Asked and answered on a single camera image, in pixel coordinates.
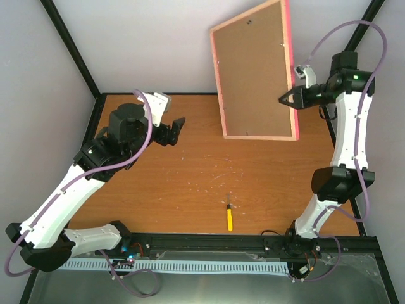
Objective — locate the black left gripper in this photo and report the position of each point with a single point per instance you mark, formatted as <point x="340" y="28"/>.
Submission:
<point x="164" y="139"/>

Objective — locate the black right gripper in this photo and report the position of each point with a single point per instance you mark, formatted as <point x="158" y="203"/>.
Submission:
<point x="299" y="102"/>

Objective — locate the pink picture frame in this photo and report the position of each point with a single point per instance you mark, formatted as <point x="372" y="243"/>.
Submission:
<point x="253" y="58"/>

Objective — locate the yellow handled screwdriver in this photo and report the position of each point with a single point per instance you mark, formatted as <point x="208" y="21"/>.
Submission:
<point x="230" y="225"/>

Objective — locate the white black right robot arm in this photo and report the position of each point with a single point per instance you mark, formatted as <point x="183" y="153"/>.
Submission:
<point x="351" y="90"/>

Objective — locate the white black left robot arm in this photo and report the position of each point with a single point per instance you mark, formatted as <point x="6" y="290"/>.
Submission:
<point x="45" y="240"/>

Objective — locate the left controller board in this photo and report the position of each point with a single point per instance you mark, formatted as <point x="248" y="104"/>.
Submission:
<point x="129" y="255"/>

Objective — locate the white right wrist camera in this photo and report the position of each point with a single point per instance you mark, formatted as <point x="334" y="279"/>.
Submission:
<point x="306" y="73"/>

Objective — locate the black enclosure post right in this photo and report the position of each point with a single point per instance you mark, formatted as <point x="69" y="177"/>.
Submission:
<point x="369" y="15"/>

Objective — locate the black enclosure post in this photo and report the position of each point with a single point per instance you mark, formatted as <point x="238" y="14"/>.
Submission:
<point x="70" y="45"/>
<point x="369" y="15"/>

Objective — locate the black enclosure post left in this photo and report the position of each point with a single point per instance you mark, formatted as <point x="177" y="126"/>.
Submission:
<point x="70" y="45"/>

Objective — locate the light blue cable duct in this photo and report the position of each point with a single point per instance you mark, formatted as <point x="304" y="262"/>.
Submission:
<point x="180" y="266"/>

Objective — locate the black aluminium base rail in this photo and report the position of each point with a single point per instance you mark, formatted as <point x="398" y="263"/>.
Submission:
<point x="221" y="244"/>

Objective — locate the right connector with wires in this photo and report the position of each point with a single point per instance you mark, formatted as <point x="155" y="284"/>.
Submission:
<point x="311" y="261"/>

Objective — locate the metal base plate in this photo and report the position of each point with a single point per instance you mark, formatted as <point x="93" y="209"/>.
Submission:
<point x="356" y="279"/>

